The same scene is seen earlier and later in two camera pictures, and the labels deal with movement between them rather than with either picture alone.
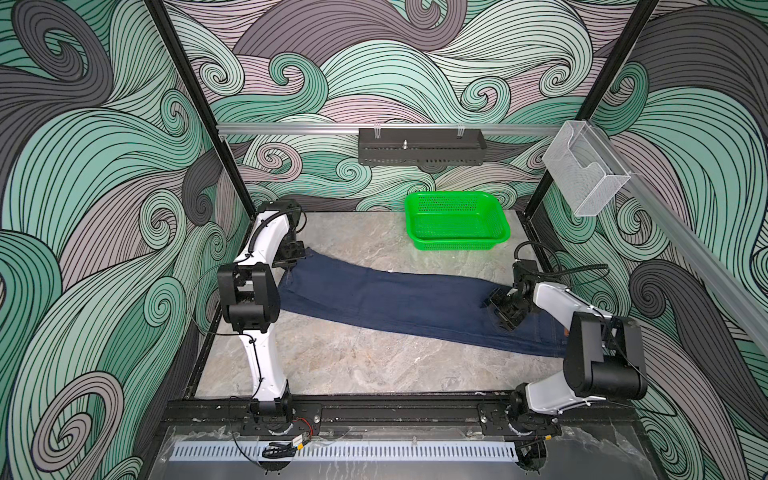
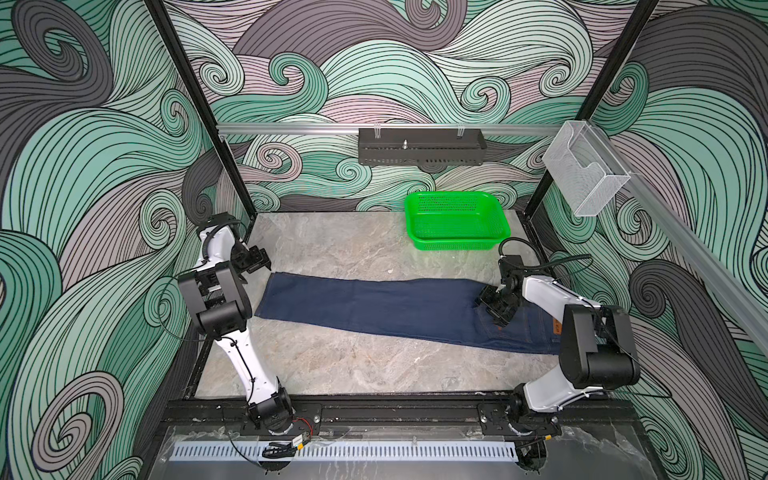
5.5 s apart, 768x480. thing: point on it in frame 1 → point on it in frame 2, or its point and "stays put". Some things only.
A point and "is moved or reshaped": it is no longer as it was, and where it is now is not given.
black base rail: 403,418 stays put
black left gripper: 298,254 → 259,259
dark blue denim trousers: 414,302 is moved or reshaped
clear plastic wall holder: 584,171 stays put
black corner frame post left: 200,102 stays put
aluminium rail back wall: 271,128 stays put
